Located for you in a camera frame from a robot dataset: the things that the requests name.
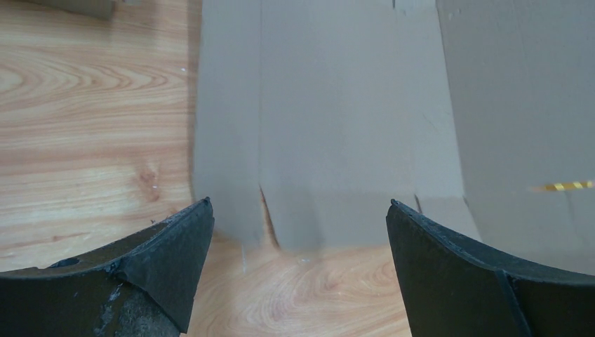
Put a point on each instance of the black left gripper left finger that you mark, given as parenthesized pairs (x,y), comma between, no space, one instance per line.
(141,285)

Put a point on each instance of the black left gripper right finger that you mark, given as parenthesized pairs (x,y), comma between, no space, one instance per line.
(453,285)

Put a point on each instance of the brown cardboard box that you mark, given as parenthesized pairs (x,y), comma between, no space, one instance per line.
(312,116)

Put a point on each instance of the yellow plastic triangle tool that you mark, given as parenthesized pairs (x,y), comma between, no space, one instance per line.
(564,187)

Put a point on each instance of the stack of flat cardboard sheets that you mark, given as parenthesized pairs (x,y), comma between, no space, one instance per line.
(100,9)

